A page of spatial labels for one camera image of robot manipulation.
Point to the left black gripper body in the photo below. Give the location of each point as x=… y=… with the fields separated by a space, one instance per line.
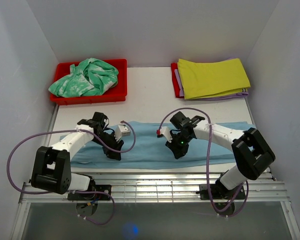
x=109 y=140

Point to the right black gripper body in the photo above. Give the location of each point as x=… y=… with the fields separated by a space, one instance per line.
x=179 y=140

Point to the light blue trousers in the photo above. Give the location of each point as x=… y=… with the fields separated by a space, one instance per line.
x=149 y=152

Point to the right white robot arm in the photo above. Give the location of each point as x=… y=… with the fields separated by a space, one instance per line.
x=251 y=152

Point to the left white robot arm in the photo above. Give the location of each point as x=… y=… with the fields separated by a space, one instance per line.
x=52 y=164

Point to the green white patterned trousers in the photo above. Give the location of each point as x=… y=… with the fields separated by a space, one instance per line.
x=91 y=77

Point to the yellow folded trousers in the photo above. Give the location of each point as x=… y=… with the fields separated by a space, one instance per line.
x=212 y=77

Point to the red folded trousers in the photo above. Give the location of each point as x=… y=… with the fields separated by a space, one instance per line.
x=176 y=81

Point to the lilac folded trousers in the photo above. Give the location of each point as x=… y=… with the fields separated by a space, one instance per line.
x=180 y=85

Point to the red plastic bin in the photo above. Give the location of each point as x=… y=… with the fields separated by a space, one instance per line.
x=115 y=94

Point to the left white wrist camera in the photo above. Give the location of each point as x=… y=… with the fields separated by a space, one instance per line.
x=121 y=131

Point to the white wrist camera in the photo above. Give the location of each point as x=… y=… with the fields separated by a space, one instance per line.
x=121 y=131
x=164 y=132

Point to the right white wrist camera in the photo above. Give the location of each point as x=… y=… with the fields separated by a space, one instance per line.
x=164 y=132

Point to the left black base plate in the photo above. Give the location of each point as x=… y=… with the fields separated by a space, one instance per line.
x=94 y=192

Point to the aluminium rail frame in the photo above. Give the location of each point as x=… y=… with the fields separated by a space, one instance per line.
x=162 y=204

